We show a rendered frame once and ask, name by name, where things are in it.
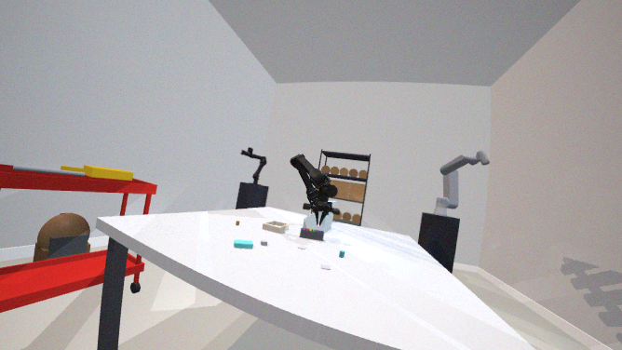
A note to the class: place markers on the turquoise rectangular block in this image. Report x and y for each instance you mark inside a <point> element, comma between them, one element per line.
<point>240,244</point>

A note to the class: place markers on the cream shallow tray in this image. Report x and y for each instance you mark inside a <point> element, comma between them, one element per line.
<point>276,226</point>

